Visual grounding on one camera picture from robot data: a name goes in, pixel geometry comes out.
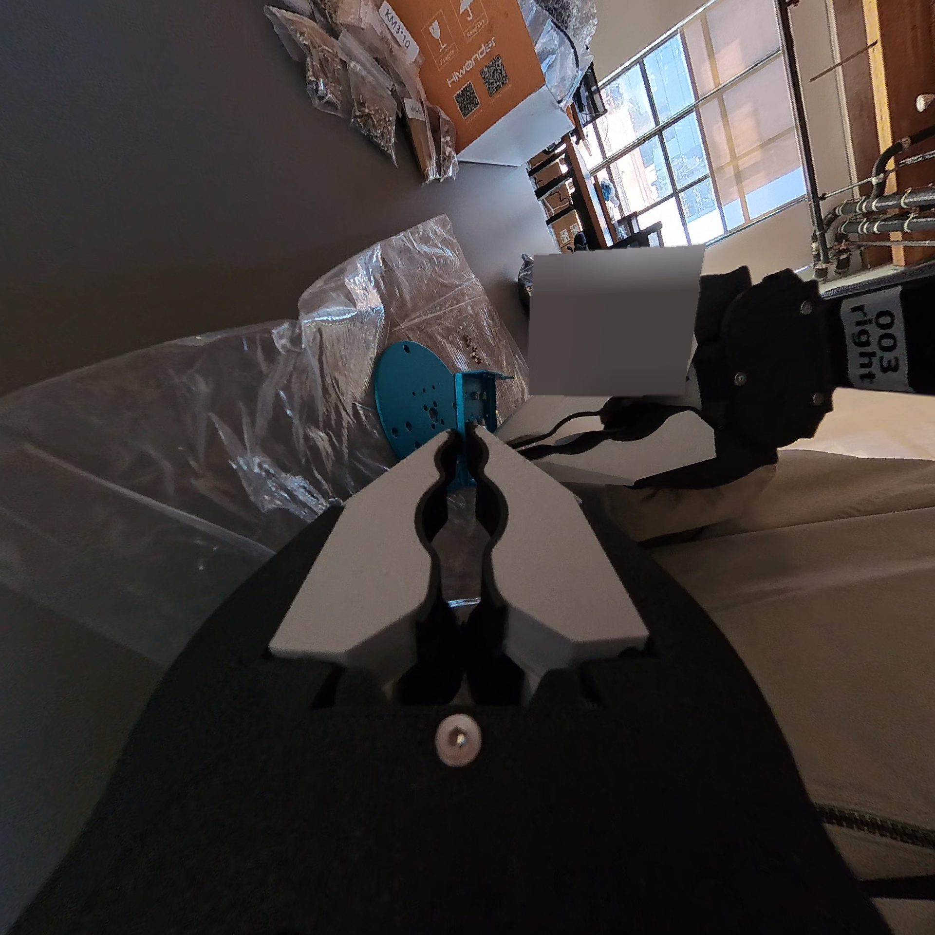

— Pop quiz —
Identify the metal conduit pole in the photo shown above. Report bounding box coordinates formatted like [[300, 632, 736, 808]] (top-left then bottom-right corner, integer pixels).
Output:
[[775, 0, 832, 280]]

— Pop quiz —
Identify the pile of clear screw bags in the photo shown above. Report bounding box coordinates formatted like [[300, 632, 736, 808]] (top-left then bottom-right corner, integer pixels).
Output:
[[265, 0, 461, 185]]

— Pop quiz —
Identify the large grid window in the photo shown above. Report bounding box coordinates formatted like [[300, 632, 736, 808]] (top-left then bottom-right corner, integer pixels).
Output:
[[580, 0, 814, 250]]

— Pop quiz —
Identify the black insulated pipe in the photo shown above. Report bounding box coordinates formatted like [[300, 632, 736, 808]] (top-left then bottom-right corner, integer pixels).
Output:
[[814, 213, 935, 239], [830, 190, 935, 218]]

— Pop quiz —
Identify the blue round metal plate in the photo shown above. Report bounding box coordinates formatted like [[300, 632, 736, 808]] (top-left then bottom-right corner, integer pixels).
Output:
[[373, 339, 467, 461]]

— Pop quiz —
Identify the curved black pipe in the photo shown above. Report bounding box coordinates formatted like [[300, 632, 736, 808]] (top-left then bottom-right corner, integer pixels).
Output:
[[870, 134, 935, 199]]

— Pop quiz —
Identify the bubble wrap pouch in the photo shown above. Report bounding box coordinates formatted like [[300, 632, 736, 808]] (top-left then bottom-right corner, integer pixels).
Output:
[[522, 0, 598, 112]]

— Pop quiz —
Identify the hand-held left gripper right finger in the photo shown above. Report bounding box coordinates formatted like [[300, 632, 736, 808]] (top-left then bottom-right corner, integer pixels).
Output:
[[468, 426, 653, 694]]

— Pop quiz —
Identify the orange cardboard box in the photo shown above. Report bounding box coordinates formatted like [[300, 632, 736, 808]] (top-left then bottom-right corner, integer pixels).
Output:
[[388, 0, 576, 169]]

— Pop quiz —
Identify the wooden shelf with boxes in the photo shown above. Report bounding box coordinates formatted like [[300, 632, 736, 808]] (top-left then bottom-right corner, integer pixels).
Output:
[[528, 134, 613, 254]]

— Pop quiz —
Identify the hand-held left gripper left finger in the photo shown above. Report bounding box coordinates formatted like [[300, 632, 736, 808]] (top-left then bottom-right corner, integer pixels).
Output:
[[268, 430, 465, 693]]

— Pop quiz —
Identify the wooden ceiling beam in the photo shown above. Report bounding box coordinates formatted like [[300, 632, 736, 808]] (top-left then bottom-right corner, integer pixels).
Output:
[[862, 0, 926, 269]]

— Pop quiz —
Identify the grey desk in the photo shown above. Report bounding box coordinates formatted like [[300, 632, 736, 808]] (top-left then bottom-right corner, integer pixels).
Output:
[[0, 0, 557, 935]]

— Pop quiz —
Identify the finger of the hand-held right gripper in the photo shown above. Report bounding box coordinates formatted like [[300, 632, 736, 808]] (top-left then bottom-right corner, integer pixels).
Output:
[[505, 394, 611, 443], [526, 407, 722, 487]]

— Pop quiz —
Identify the large clear plastic bag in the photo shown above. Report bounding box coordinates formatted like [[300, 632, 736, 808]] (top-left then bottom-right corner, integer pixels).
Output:
[[0, 321, 381, 659]]

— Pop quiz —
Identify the blue U-shaped metal bracket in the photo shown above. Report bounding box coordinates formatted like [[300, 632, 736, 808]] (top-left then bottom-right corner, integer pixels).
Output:
[[448, 370, 515, 492]]

